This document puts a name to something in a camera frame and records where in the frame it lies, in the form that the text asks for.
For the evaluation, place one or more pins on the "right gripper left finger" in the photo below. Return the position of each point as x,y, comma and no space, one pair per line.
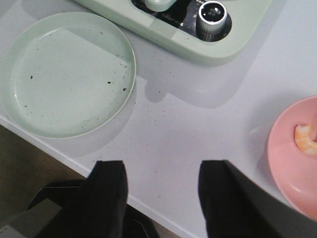
97,209

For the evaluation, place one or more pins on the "orange cooked shrimp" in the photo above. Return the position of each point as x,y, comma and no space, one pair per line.
303,139

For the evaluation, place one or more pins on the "light green round plate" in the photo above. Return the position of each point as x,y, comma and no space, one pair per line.
67,75

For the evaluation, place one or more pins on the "pink bowl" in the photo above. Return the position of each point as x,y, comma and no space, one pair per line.
294,171

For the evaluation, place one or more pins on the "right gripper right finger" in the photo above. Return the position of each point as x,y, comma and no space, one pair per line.
235,207

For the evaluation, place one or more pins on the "right silver control knob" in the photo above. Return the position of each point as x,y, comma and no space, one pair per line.
211,19

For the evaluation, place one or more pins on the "green breakfast maker base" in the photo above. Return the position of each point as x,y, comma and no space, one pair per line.
172,25

